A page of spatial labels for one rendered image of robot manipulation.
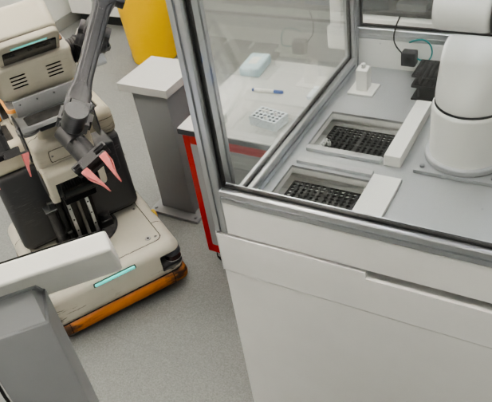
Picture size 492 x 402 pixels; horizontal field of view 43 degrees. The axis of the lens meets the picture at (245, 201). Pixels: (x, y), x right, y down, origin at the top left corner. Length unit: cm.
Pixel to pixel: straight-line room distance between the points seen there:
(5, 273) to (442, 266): 93
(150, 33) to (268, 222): 332
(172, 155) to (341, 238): 171
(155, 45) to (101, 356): 268
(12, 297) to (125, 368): 124
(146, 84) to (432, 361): 179
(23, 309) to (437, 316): 95
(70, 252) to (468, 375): 100
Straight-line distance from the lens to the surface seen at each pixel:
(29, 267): 139
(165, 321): 279
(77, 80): 171
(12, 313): 151
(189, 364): 261
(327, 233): 150
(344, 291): 161
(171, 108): 292
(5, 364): 157
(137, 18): 471
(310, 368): 195
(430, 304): 154
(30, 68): 224
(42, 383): 163
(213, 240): 285
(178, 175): 313
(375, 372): 182
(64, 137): 163
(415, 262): 146
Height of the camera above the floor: 203
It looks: 38 degrees down
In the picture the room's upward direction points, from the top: 10 degrees counter-clockwise
